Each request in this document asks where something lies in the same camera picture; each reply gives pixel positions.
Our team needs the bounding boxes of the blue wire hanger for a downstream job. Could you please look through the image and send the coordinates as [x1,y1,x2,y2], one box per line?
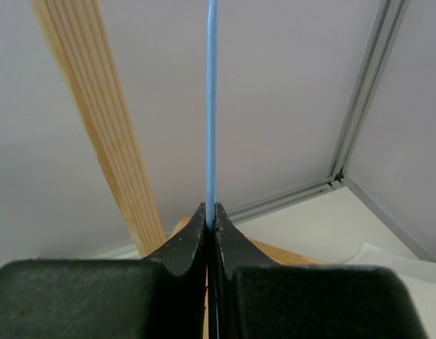
[206,0,217,230]

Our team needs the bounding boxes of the wooden clothes rack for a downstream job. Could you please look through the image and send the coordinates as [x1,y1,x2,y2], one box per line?
[30,1,327,265]

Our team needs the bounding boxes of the aluminium frame post left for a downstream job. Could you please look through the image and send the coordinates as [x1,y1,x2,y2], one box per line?
[230,1,436,263]

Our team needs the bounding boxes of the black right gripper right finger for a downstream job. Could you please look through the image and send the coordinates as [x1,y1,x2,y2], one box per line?
[207,203,426,338]

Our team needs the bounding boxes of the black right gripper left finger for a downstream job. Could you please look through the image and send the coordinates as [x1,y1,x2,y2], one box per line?
[0,206,206,338]

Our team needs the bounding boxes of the white shirt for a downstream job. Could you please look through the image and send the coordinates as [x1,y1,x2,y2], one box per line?
[346,243,436,338]

